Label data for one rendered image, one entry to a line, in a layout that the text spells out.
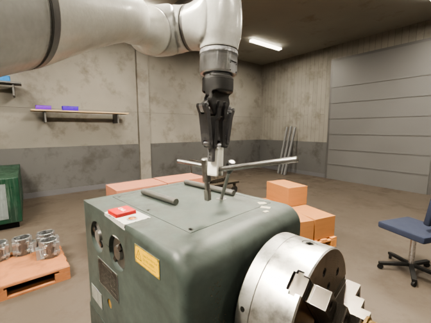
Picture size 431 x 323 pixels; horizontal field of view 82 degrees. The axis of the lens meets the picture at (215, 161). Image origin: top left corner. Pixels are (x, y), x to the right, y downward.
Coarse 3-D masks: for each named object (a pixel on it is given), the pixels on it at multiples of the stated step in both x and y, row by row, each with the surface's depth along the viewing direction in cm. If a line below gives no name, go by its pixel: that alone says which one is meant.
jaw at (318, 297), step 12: (300, 276) 49; (288, 288) 48; (300, 288) 47; (312, 288) 48; (324, 288) 47; (312, 300) 46; (324, 300) 45; (312, 312) 49; (324, 312) 45; (336, 312) 47; (348, 312) 48
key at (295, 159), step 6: (294, 156) 48; (180, 162) 67; (186, 162) 66; (192, 162) 65; (252, 162) 54; (258, 162) 53; (264, 162) 52; (270, 162) 51; (276, 162) 50; (282, 162) 49; (288, 162) 49; (294, 162) 48; (222, 168) 59; (228, 168) 58; (234, 168) 57; (240, 168) 56; (246, 168) 55
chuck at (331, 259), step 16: (288, 240) 58; (304, 240) 59; (272, 256) 54; (288, 256) 53; (304, 256) 52; (320, 256) 51; (336, 256) 58; (272, 272) 51; (288, 272) 50; (304, 272) 49; (320, 272) 52; (336, 272) 60; (256, 288) 51; (272, 288) 49; (336, 288) 60; (256, 304) 50; (272, 304) 48; (288, 304) 46; (304, 304) 47; (256, 320) 49; (272, 320) 47; (288, 320) 45; (304, 320) 48
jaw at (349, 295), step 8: (344, 280) 63; (344, 288) 60; (352, 288) 60; (336, 296) 58; (344, 296) 58; (352, 296) 58; (344, 304) 56; (352, 304) 56; (360, 304) 55; (352, 312) 54; (360, 312) 53; (368, 312) 53
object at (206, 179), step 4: (204, 160) 61; (204, 164) 62; (204, 168) 62; (204, 172) 62; (204, 176) 63; (208, 176) 63; (204, 180) 63; (208, 180) 63; (208, 184) 64; (208, 188) 64; (204, 192) 65; (208, 192) 64; (204, 196) 65; (208, 196) 64; (208, 200) 65
